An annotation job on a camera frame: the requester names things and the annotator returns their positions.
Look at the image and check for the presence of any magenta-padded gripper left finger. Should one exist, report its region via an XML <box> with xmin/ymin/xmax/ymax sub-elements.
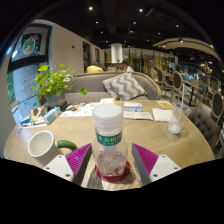
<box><xmin>43</xmin><ymin>143</ymin><xmax>93</xmax><ymax>186</ymax></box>

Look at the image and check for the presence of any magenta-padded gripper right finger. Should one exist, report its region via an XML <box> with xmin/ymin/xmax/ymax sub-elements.
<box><xmin>131</xmin><ymin>143</ymin><xmax>183</xmax><ymax>186</ymax></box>

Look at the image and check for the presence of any clear plastic water bottle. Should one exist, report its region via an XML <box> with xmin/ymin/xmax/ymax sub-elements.
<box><xmin>91</xmin><ymin>103</ymin><xmax>129</xmax><ymax>178</ymax></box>

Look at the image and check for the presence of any clear plastic cup with straw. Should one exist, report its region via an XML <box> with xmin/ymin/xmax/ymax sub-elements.
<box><xmin>167</xmin><ymin>83</ymin><xmax>192</xmax><ymax>135</ymax></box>

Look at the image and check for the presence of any blue and white tissue box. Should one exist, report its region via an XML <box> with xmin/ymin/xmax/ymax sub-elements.
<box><xmin>43</xmin><ymin>106</ymin><xmax>62</xmax><ymax>125</ymax></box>

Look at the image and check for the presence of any white paper napkin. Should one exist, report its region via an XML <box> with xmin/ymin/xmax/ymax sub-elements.
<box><xmin>152</xmin><ymin>107</ymin><xmax>173</xmax><ymax>123</ymax></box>

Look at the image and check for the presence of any small blue packet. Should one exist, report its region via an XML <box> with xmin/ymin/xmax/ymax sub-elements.
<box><xmin>20</xmin><ymin>114</ymin><xmax>33</xmax><ymax>126</ymax></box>

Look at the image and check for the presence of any cow print pouch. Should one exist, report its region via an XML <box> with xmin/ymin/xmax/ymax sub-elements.
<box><xmin>29</xmin><ymin>105</ymin><xmax>49</xmax><ymax>118</ymax></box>

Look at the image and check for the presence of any printed paper leaflet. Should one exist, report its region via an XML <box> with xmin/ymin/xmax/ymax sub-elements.
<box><xmin>123</xmin><ymin>110</ymin><xmax>154</xmax><ymax>121</ymax></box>

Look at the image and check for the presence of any grey tufted chair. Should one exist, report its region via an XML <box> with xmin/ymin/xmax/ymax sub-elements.
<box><xmin>186</xmin><ymin>105</ymin><xmax>223</xmax><ymax>148</ymax></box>

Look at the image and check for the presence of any white printed paper sheet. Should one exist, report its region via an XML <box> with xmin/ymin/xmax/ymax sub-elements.
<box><xmin>60</xmin><ymin>102</ymin><xmax>101</xmax><ymax>118</ymax></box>

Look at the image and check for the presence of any yellow card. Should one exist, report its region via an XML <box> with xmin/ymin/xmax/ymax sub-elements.
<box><xmin>156</xmin><ymin>100</ymin><xmax>173</xmax><ymax>109</ymax></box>

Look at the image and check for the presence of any green potted plant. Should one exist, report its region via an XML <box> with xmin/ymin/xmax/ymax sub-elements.
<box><xmin>31</xmin><ymin>63</ymin><xmax>88</xmax><ymax>108</ymax></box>

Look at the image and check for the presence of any group of wooden dining chairs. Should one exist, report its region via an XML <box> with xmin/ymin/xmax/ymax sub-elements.
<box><xmin>151</xmin><ymin>66</ymin><xmax>224</xmax><ymax>116</ymax></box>

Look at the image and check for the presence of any grey curved sofa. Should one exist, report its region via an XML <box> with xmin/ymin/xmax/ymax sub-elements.
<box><xmin>63</xmin><ymin>70</ymin><xmax>162</xmax><ymax>104</ymax></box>

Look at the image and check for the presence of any grey chevron cushion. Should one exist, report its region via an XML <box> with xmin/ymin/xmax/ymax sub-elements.
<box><xmin>102</xmin><ymin>72</ymin><xmax>148</xmax><ymax>102</ymax></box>

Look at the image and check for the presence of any person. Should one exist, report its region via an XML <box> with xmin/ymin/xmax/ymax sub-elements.
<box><xmin>120</xmin><ymin>59</ymin><xmax>134</xmax><ymax>73</ymax></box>
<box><xmin>85</xmin><ymin>60</ymin><xmax>104</xmax><ymax>74</ymax></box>

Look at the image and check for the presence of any window with colourful decals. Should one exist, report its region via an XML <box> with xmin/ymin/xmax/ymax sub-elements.
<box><xmin>6</xmin><ymin>23</ymin><xmax>53</xmax><ymax>116</ymax></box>

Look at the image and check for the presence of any white round column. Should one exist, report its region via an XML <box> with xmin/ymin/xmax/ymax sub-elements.
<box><xmin>110</xmin><ymin>42</ymin><xmax>124</xmax><ymax>64</ymax></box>

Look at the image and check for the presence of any group of ceiling spotlights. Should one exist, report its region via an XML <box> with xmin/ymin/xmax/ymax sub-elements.
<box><xmin>88</xmin><ymin>4</ymin><xmax>214</xmax><ymax>51</ymax></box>

